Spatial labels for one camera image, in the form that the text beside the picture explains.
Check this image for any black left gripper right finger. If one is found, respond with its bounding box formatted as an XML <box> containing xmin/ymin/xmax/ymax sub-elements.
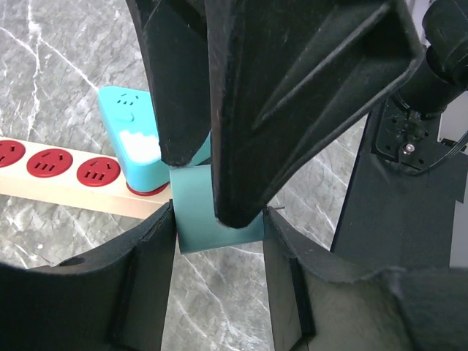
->
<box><xmin>263</xmin><ymin>207</ymin><xmax>467</xmax><ymax>350</ymax></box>

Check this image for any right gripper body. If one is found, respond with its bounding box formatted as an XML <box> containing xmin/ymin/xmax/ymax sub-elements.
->
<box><xmin>387</xmin><ymin>1</ymin><xmax>467</xmax><ymax>117</ymax></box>

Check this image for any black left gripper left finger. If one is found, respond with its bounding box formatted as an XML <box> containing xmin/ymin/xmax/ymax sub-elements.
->
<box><xmin>1</xmin><ymin>203</ymin><xmax>176</xmax><ymax>350</ymax></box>

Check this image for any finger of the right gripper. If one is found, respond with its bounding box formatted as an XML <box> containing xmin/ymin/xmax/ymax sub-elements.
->
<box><xmin>127</xmin><ymin>0</ymin><xmax>211</xmax><ymax>167</ymax></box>
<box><xmin>205</xmin><ymin>1</ymin><xmax>422</xmax><ymax>228</ymax></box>

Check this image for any teal triangular power strip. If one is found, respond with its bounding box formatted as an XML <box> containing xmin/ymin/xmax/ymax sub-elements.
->
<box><xmin>97</xmin><ymin>86</ymin><xmax>213</xmax><ymax>192</ymax></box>

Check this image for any teal plug adapter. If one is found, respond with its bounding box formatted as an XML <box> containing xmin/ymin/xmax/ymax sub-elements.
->
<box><xmin>170</xmin><ymin>165</ymin><xmax>264</xmax><ymax>254</ymax></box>

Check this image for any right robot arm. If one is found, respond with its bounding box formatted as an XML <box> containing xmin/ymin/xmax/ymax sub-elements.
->
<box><xmin>127</xmin><ymin>1</ymin><xmax>467</xmax><ymax>350</ymax></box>

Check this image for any beige red power strip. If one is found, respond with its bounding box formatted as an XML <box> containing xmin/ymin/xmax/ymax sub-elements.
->
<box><xmin>1</xmin><ymin>137</ymin><xmax>172</xmax><ymax>219</ymax></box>

